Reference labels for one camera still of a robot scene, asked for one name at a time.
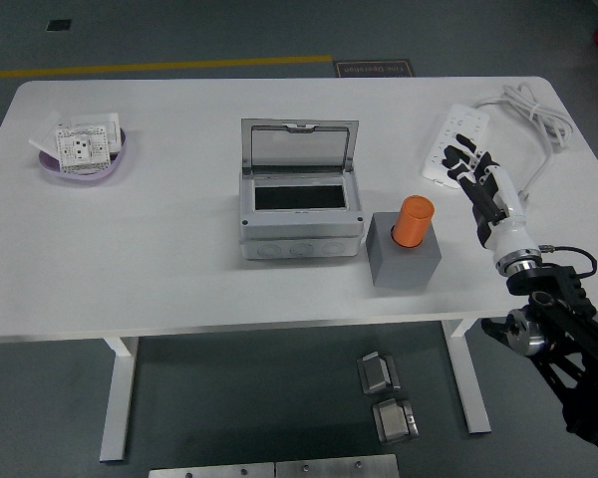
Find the white switch plate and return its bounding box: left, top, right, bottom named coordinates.
left=69, top=112, right=124, bottom=153

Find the white printed socket panel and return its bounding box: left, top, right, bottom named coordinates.
left=54, top=124, right=113, bottom=175

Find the white table leg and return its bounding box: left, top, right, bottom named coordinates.
left=99, top=337, right=140, bottom=462
left=441, top=318, right=493, bottom=434

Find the grey electrical box with lid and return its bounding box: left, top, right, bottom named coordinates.
left=237, top=117, right=365, bottom=261

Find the white power cord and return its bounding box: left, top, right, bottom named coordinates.
left=470, top=82, right=574, bottom=203

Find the white power strip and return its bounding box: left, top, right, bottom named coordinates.
left=421, top=103, right=490, bottom=190

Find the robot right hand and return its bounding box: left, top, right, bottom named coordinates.
left=441, top=132, right=538, bottom=266

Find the grey cube with round hole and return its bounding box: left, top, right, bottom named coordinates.
left=365, top=211, right=445, bottom=290

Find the purple bowl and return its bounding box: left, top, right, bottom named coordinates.
left=38, top=126, right=133, bottom=181

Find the grey metal plate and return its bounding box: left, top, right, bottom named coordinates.
left=148, top=463, right=276, bottom=478
left=274, top=453, right=400, bottom=478

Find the orange cylinder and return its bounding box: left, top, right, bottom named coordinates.
left=389, top=194, right=438, bottom=250

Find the yellow floor tape line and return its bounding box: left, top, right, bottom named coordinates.
left=0, top=54, right=334, bottom=81

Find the dark floor sign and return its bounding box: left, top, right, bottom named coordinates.
left=333, top=59, right=416, bottom=79

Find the white flat plastic piece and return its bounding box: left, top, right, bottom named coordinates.
left=28, top=119, right=64, bottom=155

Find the metal block on floor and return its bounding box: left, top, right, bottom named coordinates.
left=372, top=397, right=421, bottom=444
left=356, top=351, right=401, bottom=396

